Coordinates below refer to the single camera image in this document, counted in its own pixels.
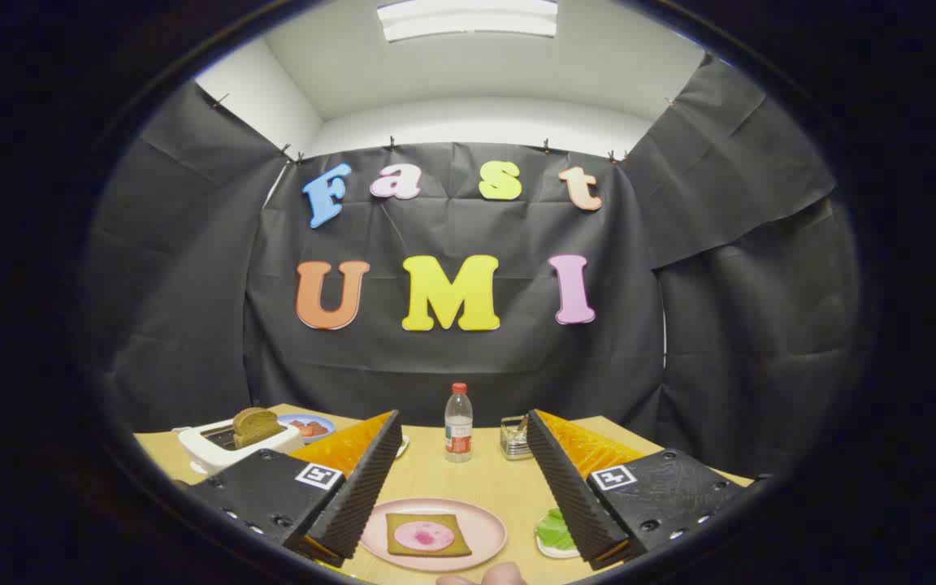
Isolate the green lettuce leaf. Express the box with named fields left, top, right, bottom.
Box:
left=535, top=508, right=576, bottom=551

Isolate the brown bread slice with ham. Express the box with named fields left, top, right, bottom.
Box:
left=385, top=513, right=473, bottom=558

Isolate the clear plastic water bottle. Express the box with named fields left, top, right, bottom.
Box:
left=444, top=383, right=475, bottom=463

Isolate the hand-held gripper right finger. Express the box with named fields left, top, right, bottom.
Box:
left=525, top=409, right=753, bottom=571

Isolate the metal wire utensil holder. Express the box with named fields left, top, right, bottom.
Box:
left=500, top=414, right=535, bottom=462

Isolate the small blue plate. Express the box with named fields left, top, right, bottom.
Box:
left=277, top=413, right=336, bottom=444

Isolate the round pink plate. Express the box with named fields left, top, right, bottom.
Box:
left=360, top=497, right=508, bottom=572

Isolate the ceiling light panel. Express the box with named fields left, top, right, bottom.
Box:
left=377, top=0, right=558, bottom=41

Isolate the brown toast slice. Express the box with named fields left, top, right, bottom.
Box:
left=232, top=408, right=284, bottom=449

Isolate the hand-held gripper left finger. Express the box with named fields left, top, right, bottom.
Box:
left=184, top=410, right=404, bottom=568

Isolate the white rounded square plate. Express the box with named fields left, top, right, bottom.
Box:
left=535, top=520, right=583, bottom=560

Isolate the pink ham slice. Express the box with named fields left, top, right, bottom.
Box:
left=394, top=521, right=457, bottom=553

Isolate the white toaster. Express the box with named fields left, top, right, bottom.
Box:
left=178, top=418, right=305, bottom=476

